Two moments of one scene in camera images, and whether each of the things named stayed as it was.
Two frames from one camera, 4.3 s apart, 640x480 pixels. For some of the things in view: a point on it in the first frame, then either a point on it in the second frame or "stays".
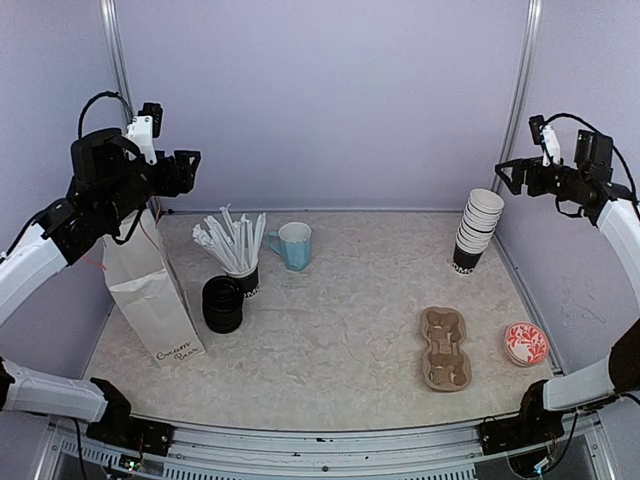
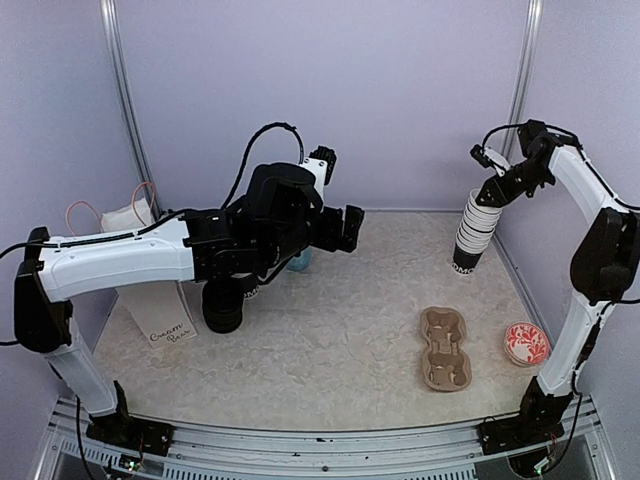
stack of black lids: x=222 y=304 stays
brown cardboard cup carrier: x=447 y=364 stays
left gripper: x=171 y=185 → x=332 y=238
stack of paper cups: x=481 y=215 stays
